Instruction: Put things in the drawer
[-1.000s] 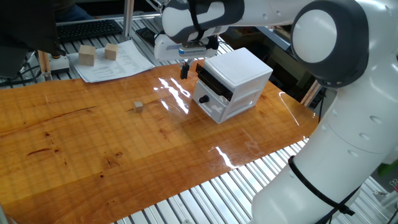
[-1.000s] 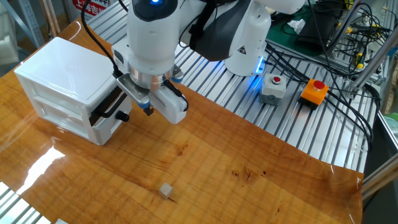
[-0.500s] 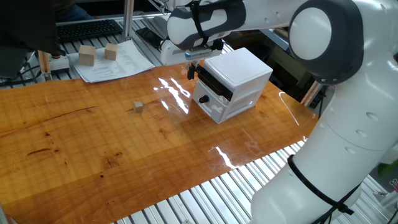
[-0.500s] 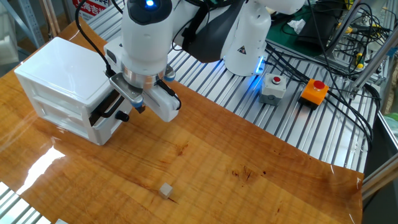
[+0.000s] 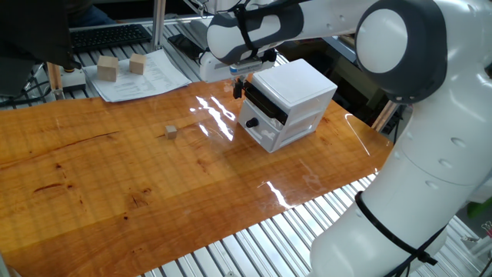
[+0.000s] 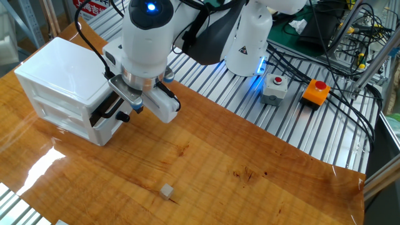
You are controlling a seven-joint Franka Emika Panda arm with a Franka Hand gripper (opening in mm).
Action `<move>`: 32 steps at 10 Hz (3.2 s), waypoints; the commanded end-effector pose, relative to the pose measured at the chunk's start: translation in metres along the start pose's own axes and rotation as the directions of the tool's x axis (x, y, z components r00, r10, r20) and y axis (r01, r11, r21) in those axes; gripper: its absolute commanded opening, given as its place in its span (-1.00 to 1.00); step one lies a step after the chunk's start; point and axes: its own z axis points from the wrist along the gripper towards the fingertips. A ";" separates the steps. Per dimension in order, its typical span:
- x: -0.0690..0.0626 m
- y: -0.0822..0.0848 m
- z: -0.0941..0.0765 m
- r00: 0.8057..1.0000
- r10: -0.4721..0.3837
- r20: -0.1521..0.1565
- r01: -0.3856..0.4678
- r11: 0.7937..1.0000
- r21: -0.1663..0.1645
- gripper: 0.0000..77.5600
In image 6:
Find green table mat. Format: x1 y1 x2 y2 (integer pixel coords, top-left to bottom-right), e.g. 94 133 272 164
267 0 354 59

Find grey box with red button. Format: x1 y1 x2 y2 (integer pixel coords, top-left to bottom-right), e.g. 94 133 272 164
260 74 289 107

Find thin wooden slats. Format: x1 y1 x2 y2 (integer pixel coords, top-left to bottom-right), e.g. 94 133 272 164
39 0 62 39

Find pale green bag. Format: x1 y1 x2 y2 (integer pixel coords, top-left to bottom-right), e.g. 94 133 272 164
386 112 400 141

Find black strap on robot forearm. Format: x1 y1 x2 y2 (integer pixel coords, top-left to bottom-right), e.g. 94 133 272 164
182 0 212 54

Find grey perforated steel upright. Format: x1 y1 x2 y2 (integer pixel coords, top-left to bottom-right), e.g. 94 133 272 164
17 0 46 49

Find white foam block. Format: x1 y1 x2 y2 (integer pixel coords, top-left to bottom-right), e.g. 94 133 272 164
0 2 20 66

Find black cable bundle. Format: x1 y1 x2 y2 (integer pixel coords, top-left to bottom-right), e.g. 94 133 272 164
265 42 384 153

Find yellow green screwdriver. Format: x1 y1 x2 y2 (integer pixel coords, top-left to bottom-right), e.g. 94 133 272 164
357 52 367 70

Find aluminium profile post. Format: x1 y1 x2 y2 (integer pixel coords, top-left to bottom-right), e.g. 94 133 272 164
349 29 400 99
324 0 365 62

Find small wooden cube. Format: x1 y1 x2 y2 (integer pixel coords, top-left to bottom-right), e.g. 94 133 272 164
159 183 174 201

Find orange box with red button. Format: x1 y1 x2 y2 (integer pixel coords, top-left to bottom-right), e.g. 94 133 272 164
299 78 331 111

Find red and white sign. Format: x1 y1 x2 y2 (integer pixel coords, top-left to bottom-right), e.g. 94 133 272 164
72 0 112 21

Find silver blue wrist bracket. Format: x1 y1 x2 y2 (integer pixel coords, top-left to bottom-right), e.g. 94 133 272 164
108 67 175 112

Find glossy wood-grain mat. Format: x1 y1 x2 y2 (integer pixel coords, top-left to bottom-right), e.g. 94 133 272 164
0 17 366 225

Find white plastic drawer cabinet frame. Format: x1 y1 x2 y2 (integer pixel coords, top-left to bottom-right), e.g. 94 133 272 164
14 36 134 147

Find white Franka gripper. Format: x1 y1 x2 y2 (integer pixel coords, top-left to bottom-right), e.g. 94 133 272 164
102 42 181 124

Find brown cardboard box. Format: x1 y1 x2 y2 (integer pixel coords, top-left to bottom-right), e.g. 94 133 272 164
382 56 400 115

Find black rectangular box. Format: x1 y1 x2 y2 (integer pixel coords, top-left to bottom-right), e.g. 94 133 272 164
296 11 343 53

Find aluminium frame rail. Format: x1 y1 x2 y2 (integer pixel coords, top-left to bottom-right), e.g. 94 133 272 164
364 152 400 201

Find crumpled white paper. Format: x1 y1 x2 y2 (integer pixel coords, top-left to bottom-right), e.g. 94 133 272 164
287 18 309 35

